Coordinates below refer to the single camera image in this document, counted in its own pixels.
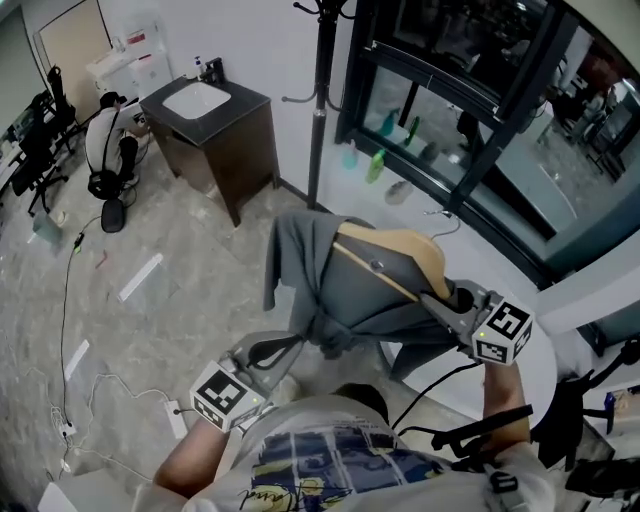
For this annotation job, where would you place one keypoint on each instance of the black office chair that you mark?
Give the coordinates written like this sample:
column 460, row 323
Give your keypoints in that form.
column 60, row 100
column 37, row 160

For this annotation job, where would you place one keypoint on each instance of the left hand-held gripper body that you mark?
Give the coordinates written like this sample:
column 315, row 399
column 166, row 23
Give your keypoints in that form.
column 225, row 395

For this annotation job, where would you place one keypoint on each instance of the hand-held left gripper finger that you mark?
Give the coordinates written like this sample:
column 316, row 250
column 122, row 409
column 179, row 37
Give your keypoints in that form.
column 272, row 337
column 284, row 369

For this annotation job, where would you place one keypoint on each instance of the person's white printed shirt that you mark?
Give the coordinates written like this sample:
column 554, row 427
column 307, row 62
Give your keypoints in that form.
column 350, row 465

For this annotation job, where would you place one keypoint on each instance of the wooden hanger with metal hook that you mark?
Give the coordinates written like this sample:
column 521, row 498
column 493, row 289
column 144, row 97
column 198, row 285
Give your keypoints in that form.
column 415, row 250

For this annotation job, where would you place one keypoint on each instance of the white floor strip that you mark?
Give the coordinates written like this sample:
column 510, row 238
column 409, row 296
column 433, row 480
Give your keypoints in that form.
column 76, row 360
column 141, row 277

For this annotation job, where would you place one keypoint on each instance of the grey garment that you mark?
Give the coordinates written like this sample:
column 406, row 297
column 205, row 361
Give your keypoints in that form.
column 360, row 295

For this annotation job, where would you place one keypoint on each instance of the green spray bottle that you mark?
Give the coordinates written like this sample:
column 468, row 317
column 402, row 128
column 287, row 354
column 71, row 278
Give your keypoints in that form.
column 376, row 167

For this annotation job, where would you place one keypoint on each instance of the white sink basin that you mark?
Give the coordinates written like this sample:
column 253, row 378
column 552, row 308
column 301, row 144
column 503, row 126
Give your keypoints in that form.
column 196, row 100

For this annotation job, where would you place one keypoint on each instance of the black coat rack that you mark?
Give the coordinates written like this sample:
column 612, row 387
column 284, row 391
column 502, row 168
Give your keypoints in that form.
column 320, row 125

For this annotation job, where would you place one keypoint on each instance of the black window frame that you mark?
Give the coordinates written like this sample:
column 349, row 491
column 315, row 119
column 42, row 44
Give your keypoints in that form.
column 480, row 165

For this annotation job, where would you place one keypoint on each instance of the grey sponge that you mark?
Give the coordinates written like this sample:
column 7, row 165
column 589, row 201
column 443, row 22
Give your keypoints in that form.
column 399, row 193

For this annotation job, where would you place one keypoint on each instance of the translucent waste bin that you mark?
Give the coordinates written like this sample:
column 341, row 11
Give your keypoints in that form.
column 47, row 231

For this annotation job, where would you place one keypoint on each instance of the small white power strip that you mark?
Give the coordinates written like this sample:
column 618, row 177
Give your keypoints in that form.
column 66, row 429

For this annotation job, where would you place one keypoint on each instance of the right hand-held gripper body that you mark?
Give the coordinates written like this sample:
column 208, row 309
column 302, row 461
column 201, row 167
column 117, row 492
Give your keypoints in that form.
column 502, row 332

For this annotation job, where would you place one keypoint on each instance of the long white power strip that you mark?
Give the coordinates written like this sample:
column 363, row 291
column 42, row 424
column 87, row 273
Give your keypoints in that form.
column 176, row 420

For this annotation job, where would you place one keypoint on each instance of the teal spray bottle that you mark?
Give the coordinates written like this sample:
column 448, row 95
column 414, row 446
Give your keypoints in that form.
column 350, row 156

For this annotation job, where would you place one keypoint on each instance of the person's left forearm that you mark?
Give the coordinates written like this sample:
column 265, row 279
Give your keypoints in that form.
column 192, row 457

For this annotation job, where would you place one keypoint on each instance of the round white table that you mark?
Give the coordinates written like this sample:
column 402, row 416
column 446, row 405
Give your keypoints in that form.
column 465, row 400

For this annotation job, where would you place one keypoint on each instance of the person's right forearm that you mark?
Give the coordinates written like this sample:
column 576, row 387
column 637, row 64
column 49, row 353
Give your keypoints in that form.
column 505, row 395

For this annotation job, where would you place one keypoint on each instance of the white pump soap bottle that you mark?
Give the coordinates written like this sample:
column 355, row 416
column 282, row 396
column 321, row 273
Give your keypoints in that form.
column 197, row 67

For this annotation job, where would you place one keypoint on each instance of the black faucet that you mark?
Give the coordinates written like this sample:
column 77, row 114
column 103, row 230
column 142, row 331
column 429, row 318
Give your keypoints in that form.
column 214, row 70

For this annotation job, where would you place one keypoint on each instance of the tan door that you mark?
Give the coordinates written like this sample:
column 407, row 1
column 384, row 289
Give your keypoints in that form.
column 75, row 55

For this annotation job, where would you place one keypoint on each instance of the dark wooden sink cabinet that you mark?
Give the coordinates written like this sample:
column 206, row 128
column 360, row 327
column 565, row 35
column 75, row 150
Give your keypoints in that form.
column 235, row 150

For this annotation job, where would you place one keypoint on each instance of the black swivel chair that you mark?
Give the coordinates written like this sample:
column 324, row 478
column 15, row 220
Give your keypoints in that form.
column 570, row 415

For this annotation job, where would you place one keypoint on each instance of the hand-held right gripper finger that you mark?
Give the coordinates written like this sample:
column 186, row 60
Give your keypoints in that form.
column 447, row 315
column 465, row 287

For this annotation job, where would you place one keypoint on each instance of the black round stool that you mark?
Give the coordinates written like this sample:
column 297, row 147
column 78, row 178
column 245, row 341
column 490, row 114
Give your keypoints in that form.
column 111, row 212

